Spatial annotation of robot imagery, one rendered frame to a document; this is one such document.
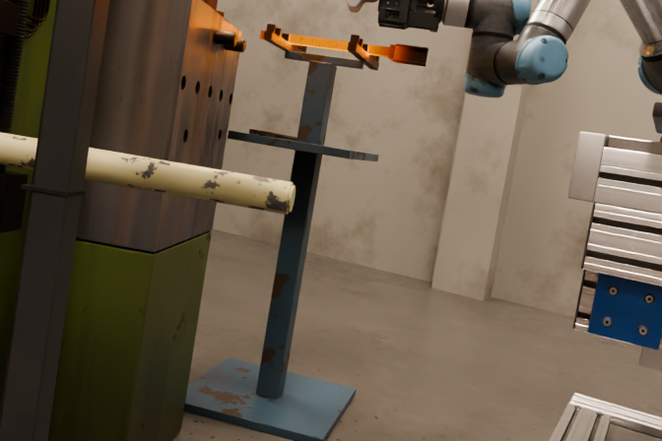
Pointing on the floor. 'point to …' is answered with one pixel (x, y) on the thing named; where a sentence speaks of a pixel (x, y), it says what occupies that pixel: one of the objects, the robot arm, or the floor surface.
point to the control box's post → (53, 168)
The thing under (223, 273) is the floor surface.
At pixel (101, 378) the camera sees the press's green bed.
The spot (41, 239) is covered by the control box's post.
